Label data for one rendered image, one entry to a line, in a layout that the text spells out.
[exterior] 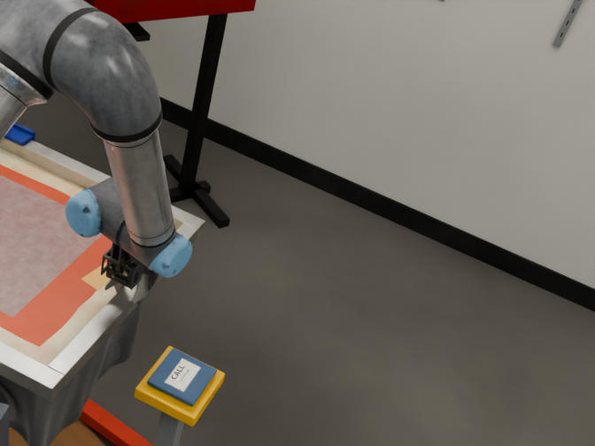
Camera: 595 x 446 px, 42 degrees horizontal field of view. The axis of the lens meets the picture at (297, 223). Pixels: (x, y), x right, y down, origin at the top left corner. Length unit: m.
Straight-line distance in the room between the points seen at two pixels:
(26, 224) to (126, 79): 0.88
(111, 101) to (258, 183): 2.72
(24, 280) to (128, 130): 0.74
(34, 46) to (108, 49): 0.10
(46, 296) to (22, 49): 0.74
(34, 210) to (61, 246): 0.13
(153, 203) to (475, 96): 2.34
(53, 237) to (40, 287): 0.16
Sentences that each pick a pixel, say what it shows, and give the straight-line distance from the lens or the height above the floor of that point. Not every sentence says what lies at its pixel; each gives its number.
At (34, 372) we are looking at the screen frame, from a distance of 1.49.
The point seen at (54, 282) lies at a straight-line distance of 1.69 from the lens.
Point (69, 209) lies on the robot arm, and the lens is 1.35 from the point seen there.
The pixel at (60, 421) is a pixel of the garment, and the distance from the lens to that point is 1.93.
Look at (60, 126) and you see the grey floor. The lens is 3.84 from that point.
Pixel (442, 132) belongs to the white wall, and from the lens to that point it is 3.45.
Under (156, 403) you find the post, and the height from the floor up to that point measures 0.94.
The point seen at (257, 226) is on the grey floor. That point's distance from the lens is 3.43.
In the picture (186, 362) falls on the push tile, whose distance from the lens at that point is 1.55.
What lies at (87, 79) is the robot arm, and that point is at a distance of 0.99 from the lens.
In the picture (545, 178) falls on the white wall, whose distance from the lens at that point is 3.46.
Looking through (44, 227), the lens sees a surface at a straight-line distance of 1.81.
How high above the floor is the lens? 2.15
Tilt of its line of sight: 38 degrees down
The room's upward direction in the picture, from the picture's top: 17 degrees clockwise
